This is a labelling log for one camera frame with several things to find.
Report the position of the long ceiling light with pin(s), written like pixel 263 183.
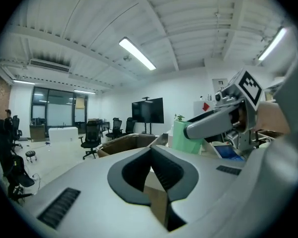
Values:
pixel 273 43
pixel 137 53
pixel 84 91
pixel 23 82

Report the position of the person's right hand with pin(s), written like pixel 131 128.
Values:
pixel 238 119

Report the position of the brown low cabinet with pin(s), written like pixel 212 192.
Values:
pixel 37 133

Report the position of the black framed glass partition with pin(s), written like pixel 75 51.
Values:
pixel 59 108

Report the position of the grey cabinet with red sticker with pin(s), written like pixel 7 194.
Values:
pixel 200 108

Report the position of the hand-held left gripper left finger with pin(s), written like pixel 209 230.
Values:
pixel 89 195

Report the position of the small white camera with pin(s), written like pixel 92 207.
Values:
pixel 201 98

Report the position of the person's right forearm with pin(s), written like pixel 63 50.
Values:
pixel 273 118

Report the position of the ceiling air vent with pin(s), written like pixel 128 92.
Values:
pixel 49 66

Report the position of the black television on stand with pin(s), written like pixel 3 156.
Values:
pixel 147 110

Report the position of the person's grey shirt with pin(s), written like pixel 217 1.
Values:
pixel 283 177

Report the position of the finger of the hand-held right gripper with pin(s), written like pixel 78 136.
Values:
pixel 208 126
pixel 203 115

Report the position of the green cup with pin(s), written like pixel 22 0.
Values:
pixel 183 142

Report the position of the blue white sign card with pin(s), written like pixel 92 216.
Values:
pixel 227 152

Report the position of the round ceiling fixture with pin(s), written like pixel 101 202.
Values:
pixel 127 58

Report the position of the green potted plant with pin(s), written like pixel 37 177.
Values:
pixel 179 117

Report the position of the black round stool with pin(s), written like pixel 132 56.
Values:
pixel 31 154

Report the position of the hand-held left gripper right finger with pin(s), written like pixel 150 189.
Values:
pixel 208 180

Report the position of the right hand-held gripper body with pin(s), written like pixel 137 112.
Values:
pixel 249 88

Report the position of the steel service cart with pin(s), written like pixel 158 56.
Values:
pixel 124 142

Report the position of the black office chair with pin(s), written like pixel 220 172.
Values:
pixel 92 135
pixel 24 182
pixel 116 126
pixel 130 125

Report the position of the white counter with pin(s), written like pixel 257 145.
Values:
pixel 63 134

